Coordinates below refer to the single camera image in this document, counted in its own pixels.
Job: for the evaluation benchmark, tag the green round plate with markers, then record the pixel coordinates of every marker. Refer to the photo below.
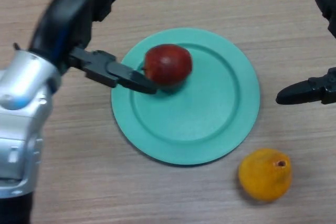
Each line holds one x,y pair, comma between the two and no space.
194,119

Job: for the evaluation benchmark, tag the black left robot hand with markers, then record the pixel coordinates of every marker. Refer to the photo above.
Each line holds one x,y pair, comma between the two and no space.
65,22

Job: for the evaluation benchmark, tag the red apple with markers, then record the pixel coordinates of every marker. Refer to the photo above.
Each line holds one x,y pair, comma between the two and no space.
170,64

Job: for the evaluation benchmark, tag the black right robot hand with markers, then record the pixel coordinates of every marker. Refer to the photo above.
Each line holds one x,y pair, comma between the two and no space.
299,94

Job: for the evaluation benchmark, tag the yellow orange round fruit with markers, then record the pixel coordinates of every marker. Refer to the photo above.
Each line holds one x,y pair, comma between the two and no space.
263,176

